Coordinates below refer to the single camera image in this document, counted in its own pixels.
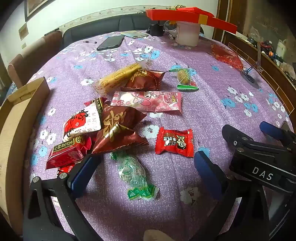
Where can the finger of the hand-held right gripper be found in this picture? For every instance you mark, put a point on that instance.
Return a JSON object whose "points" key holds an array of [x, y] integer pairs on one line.
{"points": [[233, 134], [270, 129]]}

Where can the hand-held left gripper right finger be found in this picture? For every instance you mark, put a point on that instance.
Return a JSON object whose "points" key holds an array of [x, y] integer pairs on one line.
{"points": [[207, 172]]}

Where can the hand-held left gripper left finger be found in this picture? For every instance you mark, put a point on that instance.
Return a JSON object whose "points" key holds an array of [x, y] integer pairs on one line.
{"points": [[83, 176]]}

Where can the bright red cartoon snack packet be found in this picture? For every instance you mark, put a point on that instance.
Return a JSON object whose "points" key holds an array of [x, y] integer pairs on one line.
{"points": [[174, 142]]}

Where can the clear green snack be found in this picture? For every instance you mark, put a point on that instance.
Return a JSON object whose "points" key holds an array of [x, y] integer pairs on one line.
{"points": [[131, 171]]}

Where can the red and white snack packet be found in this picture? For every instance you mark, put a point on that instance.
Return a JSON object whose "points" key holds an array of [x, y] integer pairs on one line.
{"points": [[81, 121]]}

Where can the brown cardboard box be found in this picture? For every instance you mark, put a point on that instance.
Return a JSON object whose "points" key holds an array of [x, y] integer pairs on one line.
{"points": [[13, 129]]}

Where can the pink cartoon snack packet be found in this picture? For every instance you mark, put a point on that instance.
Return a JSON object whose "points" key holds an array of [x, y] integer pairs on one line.
{"points": [[148, 100]]}

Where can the small red snack packet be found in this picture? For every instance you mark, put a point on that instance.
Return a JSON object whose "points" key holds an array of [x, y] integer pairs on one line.
{"points": [[66, 168]]}

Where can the red snack packet dark label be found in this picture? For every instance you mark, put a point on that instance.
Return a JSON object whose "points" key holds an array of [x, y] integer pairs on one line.
{"points": [[67, 151]]}

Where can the purple floral tablecloth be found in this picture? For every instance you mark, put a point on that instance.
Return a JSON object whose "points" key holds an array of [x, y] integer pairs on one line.
{"points": [[208, 111]]}

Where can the large dark red snack packet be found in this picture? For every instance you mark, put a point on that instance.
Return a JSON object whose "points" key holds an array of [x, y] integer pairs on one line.
{"points": [[118, 129]]}

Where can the black and blue stand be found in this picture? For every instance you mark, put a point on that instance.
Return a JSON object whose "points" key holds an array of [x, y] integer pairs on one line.
{"points": [[249, 75]]}

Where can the wooden cabinet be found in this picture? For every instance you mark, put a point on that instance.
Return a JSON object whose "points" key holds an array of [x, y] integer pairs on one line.
{"points": [[272, 64]]}

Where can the green wrapped pastry snack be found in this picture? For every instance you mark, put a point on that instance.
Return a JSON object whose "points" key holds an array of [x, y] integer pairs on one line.
{"points": [[185, 77]]}

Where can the red plastic bag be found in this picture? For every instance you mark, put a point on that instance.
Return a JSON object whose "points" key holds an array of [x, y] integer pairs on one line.
{"points": [[227, 55]]}

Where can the yellow snack packet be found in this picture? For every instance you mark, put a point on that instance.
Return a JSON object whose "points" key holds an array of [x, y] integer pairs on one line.
{"points": [[115, 77]]}

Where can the dark red foil snack packet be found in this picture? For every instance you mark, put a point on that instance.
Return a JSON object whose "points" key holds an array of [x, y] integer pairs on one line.
{"points": [[144, 80]]}

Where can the white plastic container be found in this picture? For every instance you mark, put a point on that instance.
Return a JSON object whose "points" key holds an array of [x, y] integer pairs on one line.
{"points": [[187, 34]]}

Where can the long red gift box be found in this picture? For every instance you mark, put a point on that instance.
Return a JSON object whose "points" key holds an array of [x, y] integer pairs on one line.
{"points": [[185, 14]]}

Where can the brown armchair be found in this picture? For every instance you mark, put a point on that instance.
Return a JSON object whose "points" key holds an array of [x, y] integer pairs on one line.
{"points": [[34, 55]]}

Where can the black clip gadget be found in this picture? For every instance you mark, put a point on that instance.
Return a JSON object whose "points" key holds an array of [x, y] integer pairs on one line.
{"points": [[156, 29]]}

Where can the black smartphone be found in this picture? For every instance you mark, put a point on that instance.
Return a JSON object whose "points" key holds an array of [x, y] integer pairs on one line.
{"points": [[111, 42]]}

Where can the teal and yellow booklet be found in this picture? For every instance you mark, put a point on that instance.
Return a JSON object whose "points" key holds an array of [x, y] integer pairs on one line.
{"points": [[134, 34]]}

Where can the black sofa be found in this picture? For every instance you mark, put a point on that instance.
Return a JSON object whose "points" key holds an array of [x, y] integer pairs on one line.
{"points": [[92, 30]]}

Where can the framed wall picture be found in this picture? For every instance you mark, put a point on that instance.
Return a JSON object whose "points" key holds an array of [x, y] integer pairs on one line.
{"points": [[34, 8]]}

